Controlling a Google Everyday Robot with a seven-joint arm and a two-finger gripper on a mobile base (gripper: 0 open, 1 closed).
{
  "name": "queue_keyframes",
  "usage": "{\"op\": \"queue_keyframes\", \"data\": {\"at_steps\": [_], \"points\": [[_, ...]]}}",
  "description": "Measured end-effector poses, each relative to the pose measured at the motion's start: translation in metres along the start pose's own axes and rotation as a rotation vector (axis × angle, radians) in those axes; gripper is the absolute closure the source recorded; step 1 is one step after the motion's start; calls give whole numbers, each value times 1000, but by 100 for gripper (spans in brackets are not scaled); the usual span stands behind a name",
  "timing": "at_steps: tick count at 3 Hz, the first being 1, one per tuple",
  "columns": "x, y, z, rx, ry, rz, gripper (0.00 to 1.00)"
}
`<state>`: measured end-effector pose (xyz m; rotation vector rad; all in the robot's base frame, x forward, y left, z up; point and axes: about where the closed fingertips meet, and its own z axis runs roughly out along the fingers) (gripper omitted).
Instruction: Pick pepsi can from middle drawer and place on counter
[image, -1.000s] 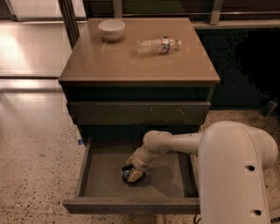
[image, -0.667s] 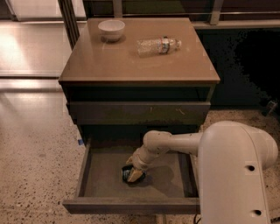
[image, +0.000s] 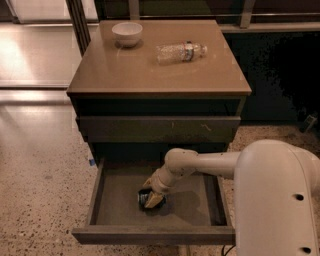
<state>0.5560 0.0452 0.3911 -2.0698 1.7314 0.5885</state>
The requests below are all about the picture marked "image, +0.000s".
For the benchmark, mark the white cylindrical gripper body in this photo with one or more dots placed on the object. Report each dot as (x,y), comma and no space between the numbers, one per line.
(159,185)

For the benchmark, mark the dark blue pepsi can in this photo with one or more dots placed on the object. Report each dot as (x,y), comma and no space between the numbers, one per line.
(142,196)

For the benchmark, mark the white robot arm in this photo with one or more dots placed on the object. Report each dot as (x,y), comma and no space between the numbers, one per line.
(273,187)

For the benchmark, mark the open middle drawer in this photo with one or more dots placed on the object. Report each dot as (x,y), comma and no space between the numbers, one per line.
(194,213)

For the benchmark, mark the closed top drawer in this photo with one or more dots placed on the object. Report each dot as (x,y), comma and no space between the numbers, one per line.
(158,129)

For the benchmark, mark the brown drawer cabinet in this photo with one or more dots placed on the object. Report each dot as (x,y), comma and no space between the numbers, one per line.
(115,81)

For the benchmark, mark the blue tape piece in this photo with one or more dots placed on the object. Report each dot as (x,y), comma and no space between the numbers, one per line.
(92,162)

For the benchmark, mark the clear plastic water bottle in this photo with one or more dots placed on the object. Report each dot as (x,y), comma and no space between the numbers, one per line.
(180,52)

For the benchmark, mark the white ceramic bowl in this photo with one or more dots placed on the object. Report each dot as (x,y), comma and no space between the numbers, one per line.
(127,34)

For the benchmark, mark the dark metal post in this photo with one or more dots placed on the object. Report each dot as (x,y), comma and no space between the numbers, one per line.
(79,23)

